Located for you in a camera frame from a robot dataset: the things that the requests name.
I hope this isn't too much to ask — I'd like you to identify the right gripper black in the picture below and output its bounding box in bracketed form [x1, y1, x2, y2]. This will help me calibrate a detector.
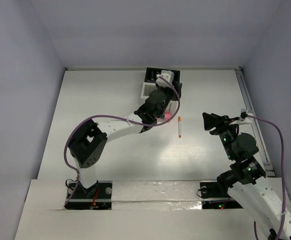
[201, 111, 239, 160]

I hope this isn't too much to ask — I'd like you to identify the pink capped tube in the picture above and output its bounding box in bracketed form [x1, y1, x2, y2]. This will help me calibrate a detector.
[157, 112, 173, 123]

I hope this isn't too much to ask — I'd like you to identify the orange white pen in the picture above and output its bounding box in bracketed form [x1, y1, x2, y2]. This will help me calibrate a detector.
[178, 116, 182, 138]

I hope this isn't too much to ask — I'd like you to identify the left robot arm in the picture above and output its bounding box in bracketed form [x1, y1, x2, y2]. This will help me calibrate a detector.
[63, 77, 183, 198]

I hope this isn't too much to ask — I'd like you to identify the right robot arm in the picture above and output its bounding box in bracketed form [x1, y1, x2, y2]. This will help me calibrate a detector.
[197, 109, 291, 240]

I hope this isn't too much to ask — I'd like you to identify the white organizer container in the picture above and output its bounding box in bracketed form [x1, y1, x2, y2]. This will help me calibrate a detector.
[140, 82, 178, 114]

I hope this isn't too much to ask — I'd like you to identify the black organizer container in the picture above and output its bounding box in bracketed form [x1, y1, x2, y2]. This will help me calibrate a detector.
[144, 67, 181, 84]

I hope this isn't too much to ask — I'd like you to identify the foil covered front board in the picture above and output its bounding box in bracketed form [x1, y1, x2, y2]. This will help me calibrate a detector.
[111, 180, 202, 211]

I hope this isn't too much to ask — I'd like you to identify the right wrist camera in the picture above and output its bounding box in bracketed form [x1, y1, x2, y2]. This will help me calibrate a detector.
[239, 109, 254, 125]

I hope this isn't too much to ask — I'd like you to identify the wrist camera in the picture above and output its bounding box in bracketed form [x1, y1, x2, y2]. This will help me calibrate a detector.
[239, 109, 254, 125]
[155, 70, 174, 87]

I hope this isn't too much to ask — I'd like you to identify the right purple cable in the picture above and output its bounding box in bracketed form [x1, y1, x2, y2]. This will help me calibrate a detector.
[240, 112, 288, 240]

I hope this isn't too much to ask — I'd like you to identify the purple cable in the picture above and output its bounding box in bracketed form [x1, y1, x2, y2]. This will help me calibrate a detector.
[240, 112, 288, 240]
[63, 74, 182, 193]

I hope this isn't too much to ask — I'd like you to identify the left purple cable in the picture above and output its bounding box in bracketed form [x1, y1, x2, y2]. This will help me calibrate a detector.
[63, 74, 182, 193]

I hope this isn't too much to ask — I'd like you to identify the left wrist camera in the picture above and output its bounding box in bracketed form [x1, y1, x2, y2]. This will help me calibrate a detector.
[155, 70, 174, 87]

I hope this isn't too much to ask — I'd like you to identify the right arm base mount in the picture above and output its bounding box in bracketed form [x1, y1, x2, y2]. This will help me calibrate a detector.
[196, 180, 243, 210]

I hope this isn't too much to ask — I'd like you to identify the right aluminium rail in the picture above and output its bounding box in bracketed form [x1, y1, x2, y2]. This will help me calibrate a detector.
[235, 69, 276, 178]

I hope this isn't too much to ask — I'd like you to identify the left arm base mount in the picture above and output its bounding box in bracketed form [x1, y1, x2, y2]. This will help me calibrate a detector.
[64, 179, 113, 210]

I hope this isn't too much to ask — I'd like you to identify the back wall rail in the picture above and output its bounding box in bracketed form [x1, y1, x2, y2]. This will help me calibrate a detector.
[65, 66, 242, 71]

